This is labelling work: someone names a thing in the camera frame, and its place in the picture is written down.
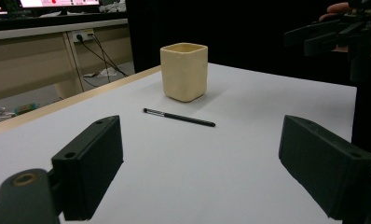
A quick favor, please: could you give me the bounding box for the beige wooden desk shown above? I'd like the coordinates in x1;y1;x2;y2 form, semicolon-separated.
0;12;135;105

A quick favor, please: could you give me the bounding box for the cream square pen holder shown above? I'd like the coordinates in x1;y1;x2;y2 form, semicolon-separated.
159;42;209;103

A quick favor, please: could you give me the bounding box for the black power cable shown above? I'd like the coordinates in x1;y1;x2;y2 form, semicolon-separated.
89;33;113;84
76;35;130;78

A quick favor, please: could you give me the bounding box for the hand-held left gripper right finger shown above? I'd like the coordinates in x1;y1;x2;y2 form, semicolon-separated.
278;114;371;220

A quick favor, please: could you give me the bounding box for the black curtain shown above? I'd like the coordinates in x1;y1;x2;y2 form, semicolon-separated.
125;0;371;87

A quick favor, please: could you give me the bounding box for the wide computer monitor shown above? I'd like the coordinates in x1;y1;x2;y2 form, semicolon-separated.
17;0;103;17

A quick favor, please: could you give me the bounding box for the black pen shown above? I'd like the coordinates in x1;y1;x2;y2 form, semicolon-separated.
143;107;216;128

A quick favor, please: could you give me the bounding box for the green and blue plastic item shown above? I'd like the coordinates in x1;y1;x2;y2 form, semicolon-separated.
14;102;41;117

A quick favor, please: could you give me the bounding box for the white power socket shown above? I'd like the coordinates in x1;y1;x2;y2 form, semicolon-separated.
71;28;96;44

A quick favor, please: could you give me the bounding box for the pale crumpled material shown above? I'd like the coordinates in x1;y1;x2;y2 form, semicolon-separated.
99;0;128;14

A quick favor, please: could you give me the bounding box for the white paper scrap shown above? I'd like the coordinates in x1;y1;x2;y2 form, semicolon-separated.
83;66;121;79

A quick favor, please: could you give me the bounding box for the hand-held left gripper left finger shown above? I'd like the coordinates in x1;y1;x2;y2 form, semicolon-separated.
51;115;125;222

